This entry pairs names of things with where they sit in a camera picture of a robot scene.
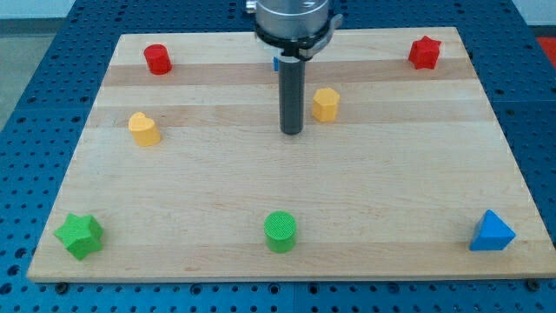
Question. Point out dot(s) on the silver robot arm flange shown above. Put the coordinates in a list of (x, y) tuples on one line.
[(294, 30)]

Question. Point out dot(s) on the wooden board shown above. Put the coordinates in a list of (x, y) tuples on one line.
[(390, 190)]

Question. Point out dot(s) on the green cylinder block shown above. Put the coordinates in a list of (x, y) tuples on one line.
[(280, 230)]

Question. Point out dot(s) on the yellow hexagon block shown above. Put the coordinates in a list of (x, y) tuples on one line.
[(325, 104)]

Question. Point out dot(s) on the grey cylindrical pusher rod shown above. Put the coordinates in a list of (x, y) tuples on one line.
[(291, 95)]

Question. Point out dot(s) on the blue cube block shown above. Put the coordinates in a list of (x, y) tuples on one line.
[(275, 64)]

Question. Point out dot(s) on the yellow heart block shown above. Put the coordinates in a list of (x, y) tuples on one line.
[(144, 130)]

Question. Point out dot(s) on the red cylinder block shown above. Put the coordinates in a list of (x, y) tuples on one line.
[(157, 58)]

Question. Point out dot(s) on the red star block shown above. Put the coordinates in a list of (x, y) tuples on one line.
[(424, 53)]

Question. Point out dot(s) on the green star block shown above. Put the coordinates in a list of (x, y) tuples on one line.
[(80, 235)]

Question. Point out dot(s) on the blue triangle block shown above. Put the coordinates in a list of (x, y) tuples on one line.
[(491, 233)]

